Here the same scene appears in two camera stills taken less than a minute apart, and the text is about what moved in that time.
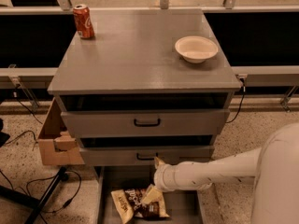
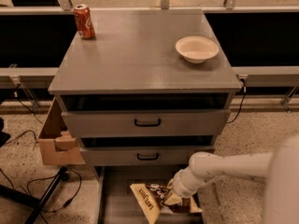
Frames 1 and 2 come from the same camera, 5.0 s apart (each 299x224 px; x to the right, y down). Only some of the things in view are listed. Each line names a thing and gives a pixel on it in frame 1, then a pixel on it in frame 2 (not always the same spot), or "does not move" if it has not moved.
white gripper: (162, 176) to (179, 186)
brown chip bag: (131, 204) to (152, 198)
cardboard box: (58, 147) does not move
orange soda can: (83, 21) does not move
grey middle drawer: (142, 156) does not move
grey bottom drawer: (182, 206) does not move
